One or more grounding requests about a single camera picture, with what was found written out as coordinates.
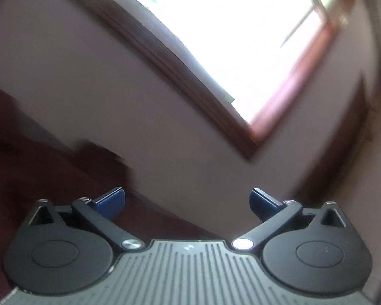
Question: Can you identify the maroon quilted jacket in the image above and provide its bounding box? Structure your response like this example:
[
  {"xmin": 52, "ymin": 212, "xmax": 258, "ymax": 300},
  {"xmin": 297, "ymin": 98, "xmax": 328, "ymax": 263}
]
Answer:
[{"xmin": 0, "ymin": 89, "xmax": 213, "ymax": 298}]

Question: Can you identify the wooden framed window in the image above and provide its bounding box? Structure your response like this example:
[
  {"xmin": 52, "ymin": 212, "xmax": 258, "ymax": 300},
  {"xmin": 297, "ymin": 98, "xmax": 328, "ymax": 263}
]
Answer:
[{"xmin": 47, "ymin": 0, "xmax": 357, "ymax": 162}]

